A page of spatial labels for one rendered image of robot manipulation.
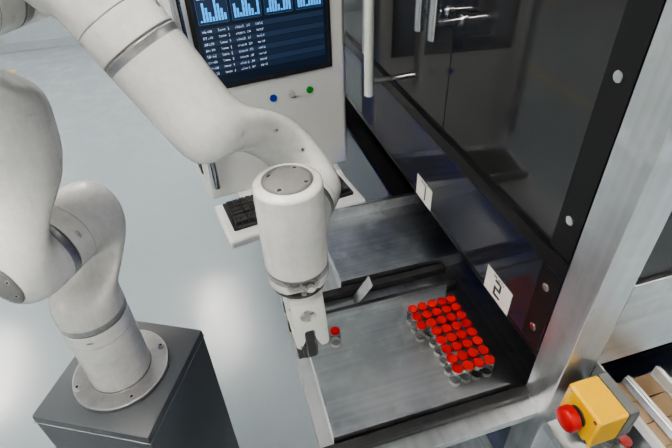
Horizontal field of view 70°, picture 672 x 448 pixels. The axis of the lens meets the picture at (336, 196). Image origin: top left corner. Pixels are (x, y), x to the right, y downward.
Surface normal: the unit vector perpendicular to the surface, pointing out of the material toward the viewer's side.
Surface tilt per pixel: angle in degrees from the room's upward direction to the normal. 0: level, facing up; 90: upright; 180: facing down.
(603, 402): 0
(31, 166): 94
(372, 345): 0
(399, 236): 0
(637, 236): 90
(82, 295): 29
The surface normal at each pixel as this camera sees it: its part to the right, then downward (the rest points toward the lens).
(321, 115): 0.43, 0.53
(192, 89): 0.52, 0.01
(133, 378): 0.71, 0.40
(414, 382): -0.04, -0.80
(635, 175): -0.96, 0.19
